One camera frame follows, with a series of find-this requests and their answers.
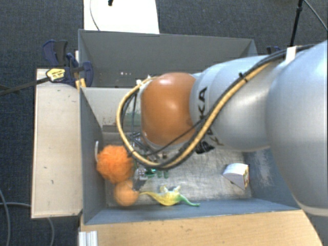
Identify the pale grey metal gripper finger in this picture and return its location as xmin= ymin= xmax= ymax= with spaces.
xmin=132 ymin=168 xmax=149 ymax=192

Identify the orange ball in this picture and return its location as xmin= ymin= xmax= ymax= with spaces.
xmin=113 ymin=179 xmax=140 ymax=207

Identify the orange mesh bath sponge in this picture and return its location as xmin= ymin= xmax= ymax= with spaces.
xmin=94 ymin=140 xmax=135 ymax=185

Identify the yellow and green toy dinosaur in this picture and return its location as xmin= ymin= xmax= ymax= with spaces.
xmin=139 ymin=185 xmax=201 ymax=208

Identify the pale wood flat board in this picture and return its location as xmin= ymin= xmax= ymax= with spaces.
xmin=31 ymin=68 xmax=84 ymax=219

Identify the white box with coloured print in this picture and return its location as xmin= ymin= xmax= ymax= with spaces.
xmin=222 ymin=163 xmax=250 ymax=191

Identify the grey metal bin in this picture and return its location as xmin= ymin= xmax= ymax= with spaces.
xmin=77 ymin=29 xmax=302 ymax=226

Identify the black cylinder on white bracket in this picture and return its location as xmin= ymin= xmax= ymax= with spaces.
xmin=195 ymin=140 xmax=215 ymax=154

